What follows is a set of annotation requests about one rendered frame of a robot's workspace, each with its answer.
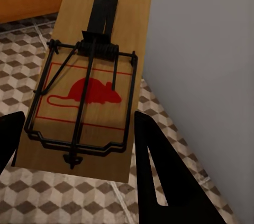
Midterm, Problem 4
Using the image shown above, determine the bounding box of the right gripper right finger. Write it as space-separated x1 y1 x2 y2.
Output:
134 111 226 224

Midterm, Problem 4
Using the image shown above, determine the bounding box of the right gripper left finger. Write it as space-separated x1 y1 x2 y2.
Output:
0 111 26 174

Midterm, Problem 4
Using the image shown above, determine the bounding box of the mousetrap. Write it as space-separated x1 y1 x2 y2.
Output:
11 0 151 183

